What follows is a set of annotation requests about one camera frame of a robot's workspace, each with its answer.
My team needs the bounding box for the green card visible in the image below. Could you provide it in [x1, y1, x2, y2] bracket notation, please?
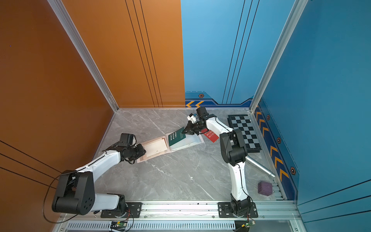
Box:
[168, 127, 186, 147]

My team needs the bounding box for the red money card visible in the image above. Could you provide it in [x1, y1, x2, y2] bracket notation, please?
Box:
[204, 130, 219, 143]

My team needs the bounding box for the pink photo album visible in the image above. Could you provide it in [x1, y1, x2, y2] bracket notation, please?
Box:
[137, 133, 204, 163]

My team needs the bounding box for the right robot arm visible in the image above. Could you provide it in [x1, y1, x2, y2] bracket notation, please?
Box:
[182, 114, 252, 217]

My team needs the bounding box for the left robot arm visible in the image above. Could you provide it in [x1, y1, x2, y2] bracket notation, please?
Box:
[52, 144, 146, 217]

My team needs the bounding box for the black white chessboard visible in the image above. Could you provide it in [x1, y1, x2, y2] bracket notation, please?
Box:
[228, 115, 262, 153]

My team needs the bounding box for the left green circuit board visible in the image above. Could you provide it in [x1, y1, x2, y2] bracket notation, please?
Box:
[110, 221, 128, 232]

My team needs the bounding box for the green circuit board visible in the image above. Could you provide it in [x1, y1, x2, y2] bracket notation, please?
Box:
[110, 221, 128, 232]
[241, 220, 256, 229]

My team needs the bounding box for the silver microphone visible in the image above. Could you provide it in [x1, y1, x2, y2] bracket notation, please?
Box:
[246, 156, 276, 178]

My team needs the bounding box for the purple cube box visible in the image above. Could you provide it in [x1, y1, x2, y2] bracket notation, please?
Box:
[258, 181, 273, 196]

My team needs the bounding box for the right green circuit board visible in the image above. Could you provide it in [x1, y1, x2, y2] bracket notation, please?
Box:
[241, 220, 256, 229]

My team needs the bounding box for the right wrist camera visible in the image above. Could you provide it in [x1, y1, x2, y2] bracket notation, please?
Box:
[187, 107, 209, 123]

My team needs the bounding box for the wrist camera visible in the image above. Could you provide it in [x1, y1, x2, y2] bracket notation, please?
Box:
[117, 133, 136, 148]
[187, 107, 209, 123]

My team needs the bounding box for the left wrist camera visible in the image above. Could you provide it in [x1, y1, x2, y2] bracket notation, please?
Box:
[117, 133, 136, 148]

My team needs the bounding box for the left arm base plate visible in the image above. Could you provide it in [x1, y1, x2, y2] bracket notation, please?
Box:
[100, 202, 143, 218]

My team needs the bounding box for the aluminium front rail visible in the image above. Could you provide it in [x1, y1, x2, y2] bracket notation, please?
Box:
[59, 200, 302, 221]

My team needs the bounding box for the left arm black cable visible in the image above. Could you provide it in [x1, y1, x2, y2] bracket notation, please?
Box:
[43, 172, 79, 224]

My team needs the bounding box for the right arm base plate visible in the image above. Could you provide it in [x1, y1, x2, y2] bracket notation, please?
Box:
[217, 202, 259, 218]

